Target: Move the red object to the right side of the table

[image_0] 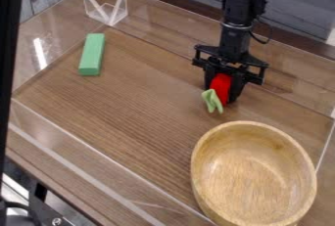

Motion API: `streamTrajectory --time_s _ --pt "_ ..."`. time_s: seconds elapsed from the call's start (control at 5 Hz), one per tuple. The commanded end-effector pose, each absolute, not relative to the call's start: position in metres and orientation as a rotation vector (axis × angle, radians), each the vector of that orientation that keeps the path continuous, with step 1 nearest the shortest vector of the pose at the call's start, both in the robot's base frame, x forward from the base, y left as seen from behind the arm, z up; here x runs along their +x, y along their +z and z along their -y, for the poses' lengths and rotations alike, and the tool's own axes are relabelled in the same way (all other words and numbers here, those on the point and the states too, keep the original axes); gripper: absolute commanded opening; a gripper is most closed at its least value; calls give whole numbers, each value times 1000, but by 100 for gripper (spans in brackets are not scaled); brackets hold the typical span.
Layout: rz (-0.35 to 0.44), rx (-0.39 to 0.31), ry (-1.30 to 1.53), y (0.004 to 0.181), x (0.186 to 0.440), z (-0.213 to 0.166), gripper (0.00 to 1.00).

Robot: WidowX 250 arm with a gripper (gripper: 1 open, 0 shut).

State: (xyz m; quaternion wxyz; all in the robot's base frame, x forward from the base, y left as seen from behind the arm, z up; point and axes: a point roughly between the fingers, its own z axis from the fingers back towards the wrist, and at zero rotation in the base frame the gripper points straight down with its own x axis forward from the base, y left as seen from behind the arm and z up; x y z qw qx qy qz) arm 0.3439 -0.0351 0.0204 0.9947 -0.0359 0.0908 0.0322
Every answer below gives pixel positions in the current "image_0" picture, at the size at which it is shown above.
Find red plush strawberry toy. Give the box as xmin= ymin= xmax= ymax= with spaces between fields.
xmin=201 ymin=73 xmax=232 ymax=113

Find black table leg bracket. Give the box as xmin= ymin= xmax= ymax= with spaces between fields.
xmin=28 ymin=183 xmax=75 ymax=226

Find clear acrylic corner stand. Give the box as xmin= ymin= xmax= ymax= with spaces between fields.
xmin=83 ymin=0 xmax=129 ymax=26

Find black cable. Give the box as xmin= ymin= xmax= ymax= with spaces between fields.
xmin=0 ymin=200 xmax=31 ymax=226

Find green rectangular block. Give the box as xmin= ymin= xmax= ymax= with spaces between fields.
xmin=79 ymin=33 xmax=105 ymax=76

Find wooden bowl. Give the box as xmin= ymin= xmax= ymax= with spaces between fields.
xmin=190 ymin=120 xmax=316 ymax=226

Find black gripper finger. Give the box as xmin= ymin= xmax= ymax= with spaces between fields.
xmin=204 ymin=66 xmax=216 ymax=89
xmin=229 ymin=73 xmax=247 ymax=103

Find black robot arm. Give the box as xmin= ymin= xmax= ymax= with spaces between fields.
xmin=193 ymin=0 xmax=269 ymax=105

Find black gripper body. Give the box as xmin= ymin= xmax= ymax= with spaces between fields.
xmin=193 ymin=44 xmax=269 ymax=85

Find clear acrylic tray barrier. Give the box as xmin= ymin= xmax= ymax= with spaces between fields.
xmin=7 ymin=0 xmax=335 ymax=226

